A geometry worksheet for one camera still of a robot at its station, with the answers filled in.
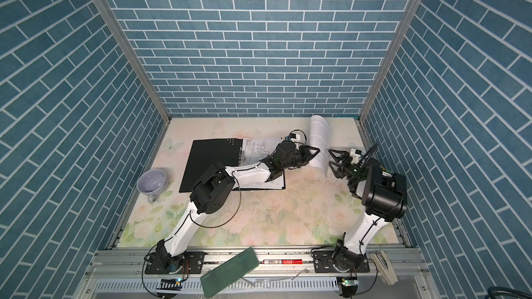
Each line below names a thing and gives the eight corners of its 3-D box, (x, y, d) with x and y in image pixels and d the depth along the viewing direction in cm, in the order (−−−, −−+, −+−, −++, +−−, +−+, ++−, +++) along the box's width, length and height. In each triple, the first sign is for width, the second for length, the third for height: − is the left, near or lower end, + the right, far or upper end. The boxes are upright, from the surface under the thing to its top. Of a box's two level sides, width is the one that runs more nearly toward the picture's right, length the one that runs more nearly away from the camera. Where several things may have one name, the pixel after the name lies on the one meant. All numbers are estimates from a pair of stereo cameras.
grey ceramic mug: (138, 205, 89) (128, 198, 84) (151, 176, 98) (143, 168, 93) (163, 205, 89) (155, 198, 84) (173, 176, 98) (167, 168, 93)
